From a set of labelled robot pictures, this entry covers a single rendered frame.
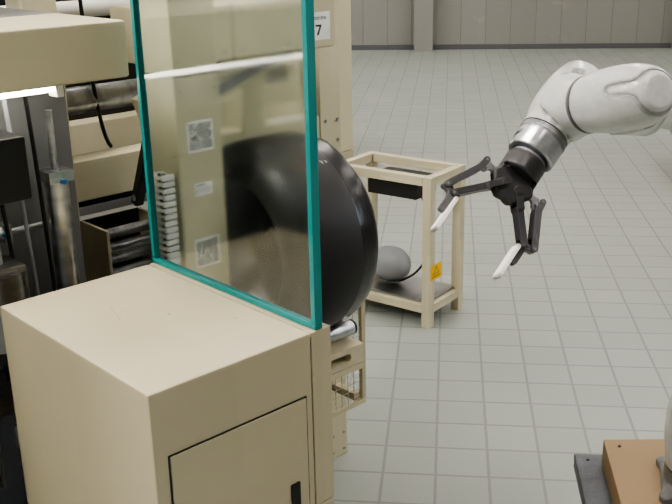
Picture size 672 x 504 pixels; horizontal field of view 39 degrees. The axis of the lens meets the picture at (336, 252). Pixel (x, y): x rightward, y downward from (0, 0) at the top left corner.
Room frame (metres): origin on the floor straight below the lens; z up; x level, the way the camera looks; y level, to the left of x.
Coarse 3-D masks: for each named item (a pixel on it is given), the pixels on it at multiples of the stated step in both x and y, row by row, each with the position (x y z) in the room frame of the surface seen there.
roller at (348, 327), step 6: (336, 324) 2.47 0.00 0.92; (342, 324) 2.47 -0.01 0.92; (348, 324) 2.47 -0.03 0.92; (354, 324) 2.49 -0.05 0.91; (330, 330) 2.43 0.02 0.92; (336, 330) 2.44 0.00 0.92; (342, 330) 2.45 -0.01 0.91; (348, 330) 2.46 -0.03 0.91; (354, 330) 2.48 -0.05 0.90; (336, 336) 2.43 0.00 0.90; (342, 336) 2.45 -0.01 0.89
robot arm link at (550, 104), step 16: (576, 64) 1.73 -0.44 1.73; (560, 80) 1.69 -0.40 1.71; (576, 80) 1.65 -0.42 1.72; (544, 96) 1.69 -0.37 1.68; (560, 96) 1.65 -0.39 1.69; (528, 112) 1.70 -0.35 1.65; (544, 112) 1.67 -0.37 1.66; (560, 112) 1.65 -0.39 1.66; (560, 128) 1.65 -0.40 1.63; (576, 128) 1.63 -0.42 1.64
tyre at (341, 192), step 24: (336, 168) 2.41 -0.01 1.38; (336, 192) 2.35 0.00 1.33; (360, 192) 2.40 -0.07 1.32; (336, 216) 2.31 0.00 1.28; (360, 216) 2.36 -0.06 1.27; (336, 240) 2.28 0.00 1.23; (360, 240) 2.34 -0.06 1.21; (336, 264) 2.27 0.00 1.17; (360, 264) 2.33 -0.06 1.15; (336, 288) 2.28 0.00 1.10; (360, 288) 2.35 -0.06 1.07; (336, 312) 2.34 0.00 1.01
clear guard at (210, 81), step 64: (192, 0) 1.88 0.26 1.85; (256, 0) 1.73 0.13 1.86; (192, 64) 1.89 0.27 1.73; (256, 64) 1.74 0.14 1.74; (192, 128) 1.90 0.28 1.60; (256, 128) 1.74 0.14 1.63; (192, 192) 1.91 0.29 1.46; (256, 192) 1.75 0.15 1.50; (192, 256) 1.92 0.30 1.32; (256, 256) 1.76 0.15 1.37; (320, 256) 1.64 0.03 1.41; (320, 320) 1.63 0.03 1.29
